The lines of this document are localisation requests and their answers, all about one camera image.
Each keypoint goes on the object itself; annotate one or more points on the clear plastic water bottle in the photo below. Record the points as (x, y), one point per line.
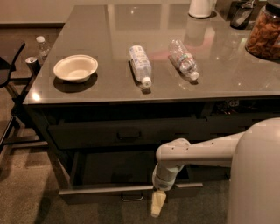
(183, 60)

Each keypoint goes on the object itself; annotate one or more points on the drawer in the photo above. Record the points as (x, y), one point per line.
(221, 125)
(106, 177)
(201, 173)
(81, 135)

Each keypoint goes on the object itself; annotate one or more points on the white paper bowl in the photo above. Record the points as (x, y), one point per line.
(76, 68)

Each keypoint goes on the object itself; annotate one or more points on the black container with utensil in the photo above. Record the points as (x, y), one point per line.
(241, 18)

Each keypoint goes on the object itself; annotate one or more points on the dark cabinet frame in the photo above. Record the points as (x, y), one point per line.
(81, 107)

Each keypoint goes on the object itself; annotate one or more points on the white jug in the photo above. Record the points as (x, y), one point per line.
(200, 8)

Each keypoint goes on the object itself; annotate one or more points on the black chair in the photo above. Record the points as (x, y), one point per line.
(18, 89)

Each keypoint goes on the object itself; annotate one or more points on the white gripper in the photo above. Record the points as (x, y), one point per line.
(162, 184)

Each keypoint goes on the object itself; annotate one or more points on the metal can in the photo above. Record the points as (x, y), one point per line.
(33, 65)

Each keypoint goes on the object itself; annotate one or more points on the white labelled water bottle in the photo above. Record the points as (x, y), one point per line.
(141, 65)

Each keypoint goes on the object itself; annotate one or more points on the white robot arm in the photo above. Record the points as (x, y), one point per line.
(254, 159)

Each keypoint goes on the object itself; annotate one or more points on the small bottle on floor side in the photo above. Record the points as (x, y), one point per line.
(44, 48)

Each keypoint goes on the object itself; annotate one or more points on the glass snack jar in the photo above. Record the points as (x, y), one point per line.
(264, 39)

